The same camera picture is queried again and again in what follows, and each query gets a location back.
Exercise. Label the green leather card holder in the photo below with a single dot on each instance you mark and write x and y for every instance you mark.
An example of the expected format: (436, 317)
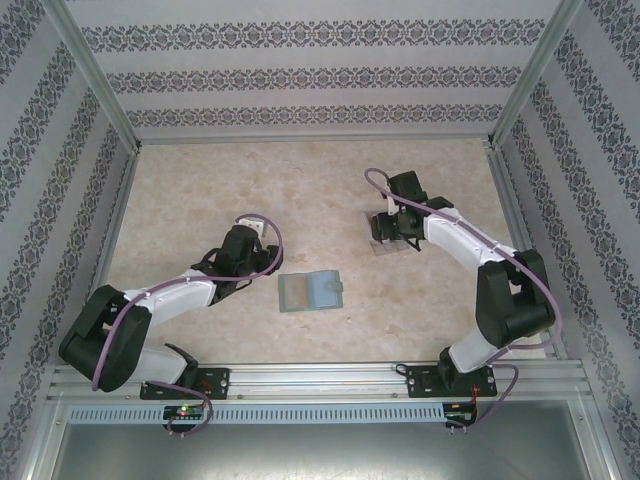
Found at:
(322, 292)

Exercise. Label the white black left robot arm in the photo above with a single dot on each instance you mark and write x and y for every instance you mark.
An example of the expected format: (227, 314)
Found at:
(170, 300)

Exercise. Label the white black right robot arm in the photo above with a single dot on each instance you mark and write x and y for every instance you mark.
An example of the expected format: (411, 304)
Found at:
(460, 235)

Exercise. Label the small circuit board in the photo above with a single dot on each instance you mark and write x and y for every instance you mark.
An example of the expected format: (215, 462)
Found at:
(462, 415)
(182, 412)

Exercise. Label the grey metal shelf sheet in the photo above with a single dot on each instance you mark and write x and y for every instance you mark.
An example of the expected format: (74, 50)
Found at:
(320, 455)

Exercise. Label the aluminium table edge rail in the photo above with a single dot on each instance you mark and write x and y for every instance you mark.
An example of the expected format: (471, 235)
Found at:
(107, 255)
(507, 200)

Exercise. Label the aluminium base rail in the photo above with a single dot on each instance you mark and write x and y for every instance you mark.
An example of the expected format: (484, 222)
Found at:
(320, 382)

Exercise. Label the aluminium frame post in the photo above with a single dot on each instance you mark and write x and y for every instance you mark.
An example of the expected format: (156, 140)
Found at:
(92, 75)
(535, 75)

